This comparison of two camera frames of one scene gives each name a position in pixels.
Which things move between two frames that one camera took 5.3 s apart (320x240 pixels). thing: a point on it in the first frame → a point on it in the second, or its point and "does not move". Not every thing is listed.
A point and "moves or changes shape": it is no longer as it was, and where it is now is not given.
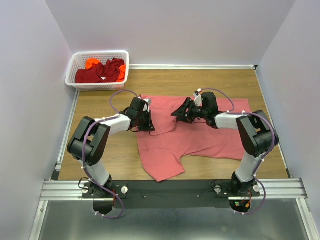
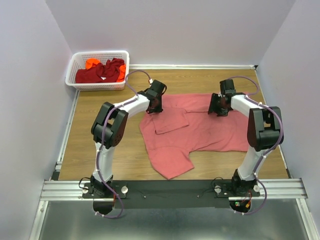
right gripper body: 188,110 → 215,107
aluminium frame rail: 281,189 does not move
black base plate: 169,194 does not move
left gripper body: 147,121 → 155,106
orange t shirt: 122,76 does not move
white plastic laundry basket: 77,61 does not move
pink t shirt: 163,150 moves or changes shape
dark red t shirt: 108,72 does not move
